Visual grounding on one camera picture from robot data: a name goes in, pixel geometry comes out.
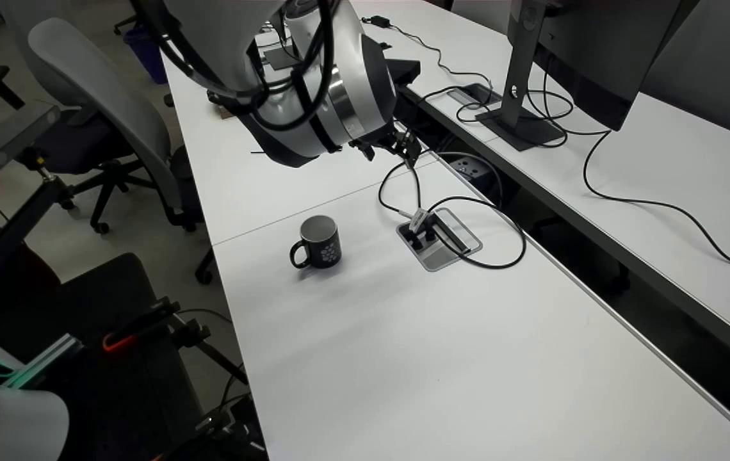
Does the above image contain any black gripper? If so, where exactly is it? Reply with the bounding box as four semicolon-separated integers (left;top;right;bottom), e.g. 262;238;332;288
352;124;423;172

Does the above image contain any black mug with white print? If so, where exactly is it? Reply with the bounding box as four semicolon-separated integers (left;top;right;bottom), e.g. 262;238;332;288
288;212;343;272

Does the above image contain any black power strip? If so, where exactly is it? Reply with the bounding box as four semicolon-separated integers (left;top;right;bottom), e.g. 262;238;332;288
449;152;506;197

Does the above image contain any flat black desk box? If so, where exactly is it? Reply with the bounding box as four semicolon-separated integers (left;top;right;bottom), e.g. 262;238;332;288
443;80;506;111

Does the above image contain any silver table outlet box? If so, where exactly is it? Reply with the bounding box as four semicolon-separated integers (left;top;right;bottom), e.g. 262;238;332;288
397;207;487;274

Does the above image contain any black monitor stand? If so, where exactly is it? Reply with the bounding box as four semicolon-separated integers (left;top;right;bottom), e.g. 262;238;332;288
474;0;571;154

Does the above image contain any black monitor screen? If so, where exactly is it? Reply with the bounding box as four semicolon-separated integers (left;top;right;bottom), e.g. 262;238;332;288
508;0;706;133
642;0;730;148

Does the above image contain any blue bin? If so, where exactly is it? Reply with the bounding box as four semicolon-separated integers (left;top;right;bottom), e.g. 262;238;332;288
120;19;170;88

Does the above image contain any grey office chair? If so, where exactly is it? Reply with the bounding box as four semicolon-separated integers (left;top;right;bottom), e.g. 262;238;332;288
0;0;219;290

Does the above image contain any orange and black clamp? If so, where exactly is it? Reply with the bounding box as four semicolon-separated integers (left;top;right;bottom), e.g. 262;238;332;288
101;295;186;355

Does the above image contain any black fabric chair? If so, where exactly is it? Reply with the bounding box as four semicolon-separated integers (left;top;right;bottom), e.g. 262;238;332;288
0;201;213;461

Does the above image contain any pale aluminium bar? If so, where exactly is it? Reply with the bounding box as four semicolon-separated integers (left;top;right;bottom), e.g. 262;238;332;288
0;332;87;391

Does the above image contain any white rounded cover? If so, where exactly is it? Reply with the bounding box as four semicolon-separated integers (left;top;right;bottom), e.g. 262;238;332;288
0;373;72;461

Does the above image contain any black cable with plug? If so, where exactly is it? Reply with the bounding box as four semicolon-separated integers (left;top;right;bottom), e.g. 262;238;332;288
361;11;503;111

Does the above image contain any black cable loop at outlet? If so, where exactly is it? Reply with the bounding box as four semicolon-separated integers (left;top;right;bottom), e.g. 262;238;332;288
378;156;529;274

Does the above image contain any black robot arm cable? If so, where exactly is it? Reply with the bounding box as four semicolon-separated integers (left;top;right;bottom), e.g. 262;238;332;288
155;0;341;136

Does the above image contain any long black desk cable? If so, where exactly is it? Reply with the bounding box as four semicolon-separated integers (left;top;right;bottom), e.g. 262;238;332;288
540;71;730;277

